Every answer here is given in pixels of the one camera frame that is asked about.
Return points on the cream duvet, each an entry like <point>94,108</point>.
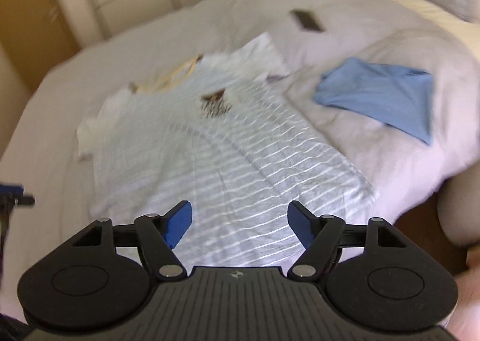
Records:
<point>420,15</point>

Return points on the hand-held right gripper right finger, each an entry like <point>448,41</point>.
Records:
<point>302,222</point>

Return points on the white knitted blanket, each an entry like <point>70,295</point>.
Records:
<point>397,165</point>

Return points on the dark mobile phone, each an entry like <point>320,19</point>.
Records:
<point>307,20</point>

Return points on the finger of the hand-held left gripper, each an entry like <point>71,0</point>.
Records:
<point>11,189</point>

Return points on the light blue folded garment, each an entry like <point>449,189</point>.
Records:
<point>378,97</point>

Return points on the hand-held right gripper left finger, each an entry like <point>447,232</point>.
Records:
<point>179,222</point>

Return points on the brown wooden door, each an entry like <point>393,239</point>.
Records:
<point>30,19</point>

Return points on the grey white-striped shirt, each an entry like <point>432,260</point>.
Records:
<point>225,161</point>

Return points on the bed with pale sheet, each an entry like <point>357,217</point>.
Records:
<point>56,108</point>

